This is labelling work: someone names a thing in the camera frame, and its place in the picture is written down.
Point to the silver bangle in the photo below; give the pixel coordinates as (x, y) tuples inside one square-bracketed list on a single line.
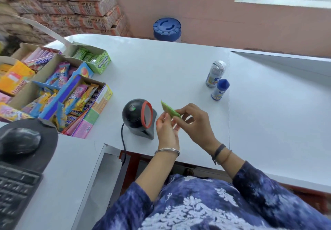
[(167, 150)]

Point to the person's left forearm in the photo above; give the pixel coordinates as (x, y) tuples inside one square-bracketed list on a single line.
[(157, 173)]

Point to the blue-capped small bottle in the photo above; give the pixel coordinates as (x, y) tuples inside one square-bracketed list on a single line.
[(220, 90)]

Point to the person's right hand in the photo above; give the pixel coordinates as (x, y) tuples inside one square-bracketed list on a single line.
[(200, 129)]

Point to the yellow candy box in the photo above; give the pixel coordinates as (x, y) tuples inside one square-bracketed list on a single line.
[(15, 78)]

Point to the blue floral garment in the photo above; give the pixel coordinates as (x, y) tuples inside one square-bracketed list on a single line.
[(206, 204)]

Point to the black keyboard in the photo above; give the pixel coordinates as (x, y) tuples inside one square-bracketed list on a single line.
[(15, 193)]

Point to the orange-fronted candy display box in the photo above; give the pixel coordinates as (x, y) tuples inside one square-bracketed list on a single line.
[(60, 73)]

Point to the black mouse pad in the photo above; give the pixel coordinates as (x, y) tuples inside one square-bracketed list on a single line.
[(46, 144)]

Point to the person's right forearm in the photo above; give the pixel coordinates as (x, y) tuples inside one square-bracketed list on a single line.
[(231, 163)]

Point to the person's left hand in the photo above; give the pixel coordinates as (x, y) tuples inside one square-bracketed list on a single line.
[(168, 136)]

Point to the green snack packet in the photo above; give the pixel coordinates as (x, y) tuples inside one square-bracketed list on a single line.
[(168, 109)]

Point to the green gum display box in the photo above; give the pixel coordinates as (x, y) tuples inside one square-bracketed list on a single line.
[(102, 63)]

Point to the blue-lidded jar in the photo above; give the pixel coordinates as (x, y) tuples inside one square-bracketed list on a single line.
[(167, 29)]

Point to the stack of orange-white sacks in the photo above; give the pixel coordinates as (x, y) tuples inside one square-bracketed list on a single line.
[(64, 4)]

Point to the cardboard box of candy rolls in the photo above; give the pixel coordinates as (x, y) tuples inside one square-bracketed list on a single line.
[(38, 56)]

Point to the clear-capped small bottle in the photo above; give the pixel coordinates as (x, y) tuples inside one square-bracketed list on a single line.
[(216, 74)]

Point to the row of green gum packets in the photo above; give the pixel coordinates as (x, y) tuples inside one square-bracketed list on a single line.
[(84, 53)]

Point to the black wrist band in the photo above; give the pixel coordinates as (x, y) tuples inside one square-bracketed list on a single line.
[(218, 152)]

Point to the black barcode scanner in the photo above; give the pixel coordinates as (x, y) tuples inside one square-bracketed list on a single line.
[(135, 116)]

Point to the blue candy display box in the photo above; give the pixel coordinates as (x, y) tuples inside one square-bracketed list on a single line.
[(59, 100)]

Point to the green-pink sided candy box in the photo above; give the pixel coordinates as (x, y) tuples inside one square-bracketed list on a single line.
[(90, 113)]

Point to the person's left thumb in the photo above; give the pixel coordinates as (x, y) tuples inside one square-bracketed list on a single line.
[(168, 121)]

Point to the yellow-pink candy packet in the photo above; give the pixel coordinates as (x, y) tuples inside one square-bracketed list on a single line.
[(13, 113)]

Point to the black computer mouse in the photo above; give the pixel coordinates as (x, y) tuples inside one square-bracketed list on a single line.
[(19, 141)]

